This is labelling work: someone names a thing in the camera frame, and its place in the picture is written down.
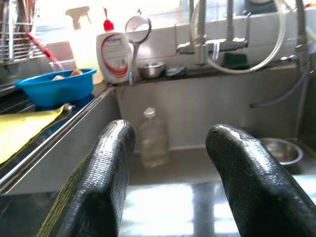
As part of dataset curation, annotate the yellow cloth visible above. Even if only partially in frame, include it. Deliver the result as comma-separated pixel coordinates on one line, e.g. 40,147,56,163
0,105,65,165

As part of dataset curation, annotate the steel wire dish rack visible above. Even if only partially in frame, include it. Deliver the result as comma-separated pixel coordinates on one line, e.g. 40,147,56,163
0,0,50,65

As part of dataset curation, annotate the clear plastic bottle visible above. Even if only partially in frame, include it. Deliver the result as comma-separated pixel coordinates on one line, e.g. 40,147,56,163
138,107,170,170

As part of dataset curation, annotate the small steel bowl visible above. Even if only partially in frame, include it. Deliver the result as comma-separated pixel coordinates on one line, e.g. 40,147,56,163
137,62,166,79
259,137,304,166

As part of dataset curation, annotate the steel gooseneck spring faucet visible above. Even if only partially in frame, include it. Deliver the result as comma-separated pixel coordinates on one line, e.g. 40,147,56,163
281,0,316,72

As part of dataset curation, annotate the dark scrub pad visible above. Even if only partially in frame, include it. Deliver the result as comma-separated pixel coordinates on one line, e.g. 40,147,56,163
165,65,188,76

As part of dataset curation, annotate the red handled utensil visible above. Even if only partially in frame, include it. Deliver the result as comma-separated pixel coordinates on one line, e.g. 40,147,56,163
24,31,59,64

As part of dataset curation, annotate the clear spray bottle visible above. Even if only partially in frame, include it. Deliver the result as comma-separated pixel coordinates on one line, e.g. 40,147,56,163
49,6,104,84

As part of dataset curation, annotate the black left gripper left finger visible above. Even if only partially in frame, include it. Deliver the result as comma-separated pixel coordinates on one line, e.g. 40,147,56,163
37,119,137,237

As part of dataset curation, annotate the stainless steel sink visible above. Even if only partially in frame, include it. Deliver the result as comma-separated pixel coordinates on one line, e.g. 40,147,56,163
0,63,316,196

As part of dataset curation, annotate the steel spring spray faucet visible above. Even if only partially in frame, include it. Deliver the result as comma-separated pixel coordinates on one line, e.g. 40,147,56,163
189,0,213,65

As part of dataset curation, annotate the blue plastic bowl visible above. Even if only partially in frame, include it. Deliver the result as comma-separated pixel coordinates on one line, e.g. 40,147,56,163
14,68,98,107

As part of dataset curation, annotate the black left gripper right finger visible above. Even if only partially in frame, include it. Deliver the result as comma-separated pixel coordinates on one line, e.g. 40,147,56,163
205,123,316,237

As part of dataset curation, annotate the steel tap with bar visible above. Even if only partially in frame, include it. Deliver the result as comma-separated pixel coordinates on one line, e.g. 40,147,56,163
175,0,250,54

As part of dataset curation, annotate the clear plastic container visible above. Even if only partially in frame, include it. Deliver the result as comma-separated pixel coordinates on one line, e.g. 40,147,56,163
48,59,76,72

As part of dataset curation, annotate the white dish soap bottle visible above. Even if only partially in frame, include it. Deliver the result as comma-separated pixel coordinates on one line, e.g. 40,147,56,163
95,7,134,84

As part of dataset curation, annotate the green sponge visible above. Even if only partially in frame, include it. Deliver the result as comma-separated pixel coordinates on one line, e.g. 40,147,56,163
223,52,249,69

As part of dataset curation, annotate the steel mesh strainer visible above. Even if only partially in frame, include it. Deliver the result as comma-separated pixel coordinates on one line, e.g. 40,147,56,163
124,8,153,86

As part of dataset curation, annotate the white hose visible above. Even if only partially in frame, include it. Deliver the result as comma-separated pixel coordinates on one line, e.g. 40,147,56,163
191,0,287,75

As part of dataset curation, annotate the grey thin hose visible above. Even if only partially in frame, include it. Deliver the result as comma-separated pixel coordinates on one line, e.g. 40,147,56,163
250,71,311,109

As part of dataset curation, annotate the peach coloured cloth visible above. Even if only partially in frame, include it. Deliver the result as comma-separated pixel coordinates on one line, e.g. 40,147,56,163
51,69,83,81

